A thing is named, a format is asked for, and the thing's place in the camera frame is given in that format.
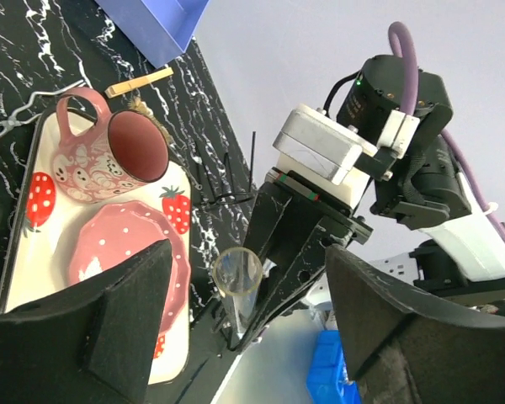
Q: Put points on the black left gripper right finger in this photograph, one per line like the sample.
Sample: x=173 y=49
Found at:
x=404 y=345

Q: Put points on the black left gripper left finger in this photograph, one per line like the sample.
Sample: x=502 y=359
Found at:
x=92 y=342

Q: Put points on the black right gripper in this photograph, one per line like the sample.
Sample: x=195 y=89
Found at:
x=293 y=222

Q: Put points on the clear glass test tube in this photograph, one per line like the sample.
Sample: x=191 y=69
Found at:
x=237 y=274

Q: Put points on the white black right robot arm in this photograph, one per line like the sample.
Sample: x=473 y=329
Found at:
x=388 y=134

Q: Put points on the blue plastic crate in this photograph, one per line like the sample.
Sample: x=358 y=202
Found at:
x=327 y=380

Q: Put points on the strawberry print white tray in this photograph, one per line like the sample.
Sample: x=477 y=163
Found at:
x=46 y=228

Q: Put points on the pink polka dot plate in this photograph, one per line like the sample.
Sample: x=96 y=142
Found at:
x=119 y=231

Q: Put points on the pink patterned mug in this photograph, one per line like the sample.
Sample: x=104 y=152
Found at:
x=118 y=153

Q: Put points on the wooden test tube clamp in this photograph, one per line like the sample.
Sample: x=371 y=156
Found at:
x=121 y=88

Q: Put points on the blue plastic box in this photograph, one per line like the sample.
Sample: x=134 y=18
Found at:
x=160 y=29

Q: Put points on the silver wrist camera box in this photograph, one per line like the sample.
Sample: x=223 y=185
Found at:
x=318 y=143

